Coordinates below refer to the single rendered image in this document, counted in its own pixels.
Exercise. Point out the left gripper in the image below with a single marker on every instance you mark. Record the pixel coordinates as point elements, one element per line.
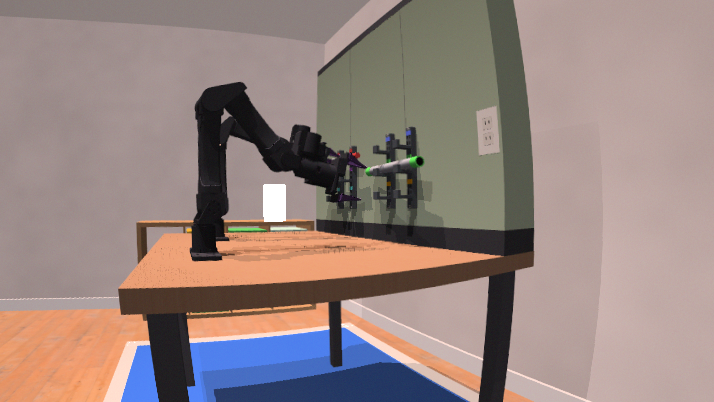
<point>331,151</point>

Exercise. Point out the white bar with green ends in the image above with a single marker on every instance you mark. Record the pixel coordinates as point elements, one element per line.
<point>409,163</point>

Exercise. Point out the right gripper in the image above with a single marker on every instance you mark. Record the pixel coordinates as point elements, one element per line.
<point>329,174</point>

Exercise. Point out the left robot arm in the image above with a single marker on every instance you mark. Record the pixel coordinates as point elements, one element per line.
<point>231,127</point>

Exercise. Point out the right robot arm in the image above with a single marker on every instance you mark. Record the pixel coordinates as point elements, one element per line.
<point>277,155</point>

